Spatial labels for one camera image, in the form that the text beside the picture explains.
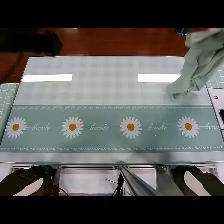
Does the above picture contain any black cable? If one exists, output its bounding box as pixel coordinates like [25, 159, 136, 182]
[105, 173, 127, 197]

